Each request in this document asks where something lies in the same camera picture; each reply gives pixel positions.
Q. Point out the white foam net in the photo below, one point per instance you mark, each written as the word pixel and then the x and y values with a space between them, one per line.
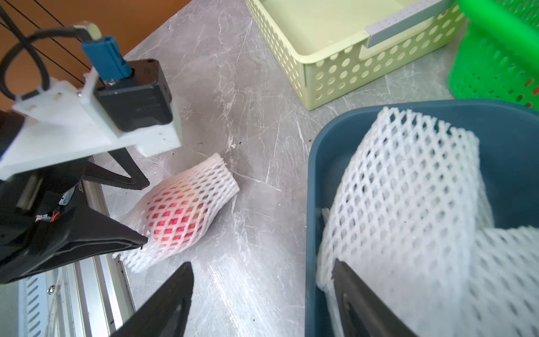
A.
pixel 502 293
pixel 404 219

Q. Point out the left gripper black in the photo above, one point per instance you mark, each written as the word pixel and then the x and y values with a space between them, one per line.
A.
pixel 46 222

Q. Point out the green plastic mesh basket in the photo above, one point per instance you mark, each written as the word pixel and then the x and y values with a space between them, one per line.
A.
pixel 498 55

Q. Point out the netted apple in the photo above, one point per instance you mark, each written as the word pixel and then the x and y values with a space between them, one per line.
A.
pixel 178 212

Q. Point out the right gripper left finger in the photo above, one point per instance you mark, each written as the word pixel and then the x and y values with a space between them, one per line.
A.
pixel 166 312

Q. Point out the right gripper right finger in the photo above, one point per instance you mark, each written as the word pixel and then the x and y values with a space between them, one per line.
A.
pixel 362 313

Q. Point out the dark teal plastic tray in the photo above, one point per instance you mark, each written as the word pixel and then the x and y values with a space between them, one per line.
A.
pixel 508 154

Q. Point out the aluminium front rail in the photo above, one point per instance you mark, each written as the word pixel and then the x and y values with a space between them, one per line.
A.
pixel 86 298

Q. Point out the cream perforated plastic basket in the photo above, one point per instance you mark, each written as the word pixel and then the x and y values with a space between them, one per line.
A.
pixel 330 48

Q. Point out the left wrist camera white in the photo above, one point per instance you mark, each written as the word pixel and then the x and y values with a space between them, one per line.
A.
pixel 122 104

